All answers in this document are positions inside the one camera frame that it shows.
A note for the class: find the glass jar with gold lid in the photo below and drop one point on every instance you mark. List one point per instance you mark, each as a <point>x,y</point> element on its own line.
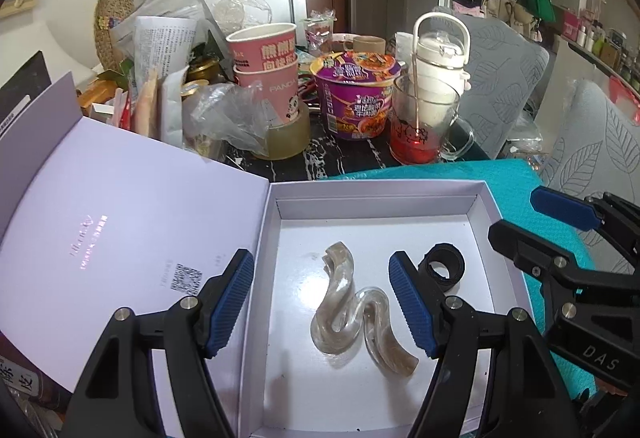
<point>202,68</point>

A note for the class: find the glass mug with red liquid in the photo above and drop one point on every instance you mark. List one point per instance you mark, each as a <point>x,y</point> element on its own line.
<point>425,143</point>

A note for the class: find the clear plastic cup pink print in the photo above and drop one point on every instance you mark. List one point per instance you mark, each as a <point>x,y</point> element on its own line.
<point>317,35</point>

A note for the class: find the round woven mat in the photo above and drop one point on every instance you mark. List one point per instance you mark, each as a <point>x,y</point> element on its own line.
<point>112,3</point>

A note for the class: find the purple instant noodle bowl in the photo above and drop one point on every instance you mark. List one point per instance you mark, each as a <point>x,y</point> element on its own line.
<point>350,103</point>

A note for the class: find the brown ceramic cup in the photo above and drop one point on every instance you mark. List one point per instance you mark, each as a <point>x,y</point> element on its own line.
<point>367,45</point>

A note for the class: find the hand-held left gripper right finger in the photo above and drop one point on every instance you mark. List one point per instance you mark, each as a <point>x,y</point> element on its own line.
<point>410,303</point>

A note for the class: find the printed paper sheet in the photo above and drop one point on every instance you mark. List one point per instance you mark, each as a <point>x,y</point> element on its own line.
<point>160,43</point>

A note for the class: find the grey leaf pattern chair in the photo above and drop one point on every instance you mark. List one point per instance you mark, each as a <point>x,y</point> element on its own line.
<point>500,83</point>
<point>590,143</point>

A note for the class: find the white sachet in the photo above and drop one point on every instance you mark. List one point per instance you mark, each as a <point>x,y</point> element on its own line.
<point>172,108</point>

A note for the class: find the dark printed packet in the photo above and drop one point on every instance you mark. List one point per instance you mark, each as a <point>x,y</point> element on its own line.
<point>30,378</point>

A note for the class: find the white cardboard box with lid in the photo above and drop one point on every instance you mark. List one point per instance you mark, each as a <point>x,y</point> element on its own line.
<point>310,243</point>

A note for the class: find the grey foil bag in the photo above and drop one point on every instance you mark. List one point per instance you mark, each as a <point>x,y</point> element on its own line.
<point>175,3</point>

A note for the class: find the shelf of small bottles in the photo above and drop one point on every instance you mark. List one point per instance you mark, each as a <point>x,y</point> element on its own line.
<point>605,48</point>

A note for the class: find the thin stirring stick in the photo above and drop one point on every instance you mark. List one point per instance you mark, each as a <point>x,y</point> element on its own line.
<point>415,98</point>

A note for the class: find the clear wavy hair clip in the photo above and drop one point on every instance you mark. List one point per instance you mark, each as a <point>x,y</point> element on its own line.
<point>342,283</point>

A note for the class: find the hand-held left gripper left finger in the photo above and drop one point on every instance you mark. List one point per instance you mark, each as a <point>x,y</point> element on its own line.
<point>232,298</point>

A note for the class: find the teal textured mat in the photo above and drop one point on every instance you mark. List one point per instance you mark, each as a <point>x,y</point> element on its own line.
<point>510,198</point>

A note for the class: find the clear tape roll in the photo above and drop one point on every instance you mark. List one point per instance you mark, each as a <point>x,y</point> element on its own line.
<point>285,138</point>

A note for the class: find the black folder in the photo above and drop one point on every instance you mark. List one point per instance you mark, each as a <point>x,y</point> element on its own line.
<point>25,83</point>

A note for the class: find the crumpled clear plastic bag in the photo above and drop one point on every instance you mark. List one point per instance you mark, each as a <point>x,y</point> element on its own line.
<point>240,8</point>

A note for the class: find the green bag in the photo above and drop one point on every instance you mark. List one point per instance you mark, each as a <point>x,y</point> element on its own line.
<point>540,0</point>

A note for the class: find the clear plastic bag on chair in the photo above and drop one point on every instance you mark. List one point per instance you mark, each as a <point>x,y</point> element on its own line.
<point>522,143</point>

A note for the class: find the pink paper cup with panda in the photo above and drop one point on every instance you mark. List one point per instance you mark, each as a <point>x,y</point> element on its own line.
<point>270,93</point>

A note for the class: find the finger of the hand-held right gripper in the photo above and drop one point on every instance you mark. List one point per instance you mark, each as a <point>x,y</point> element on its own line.
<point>525,248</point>
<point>560,208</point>

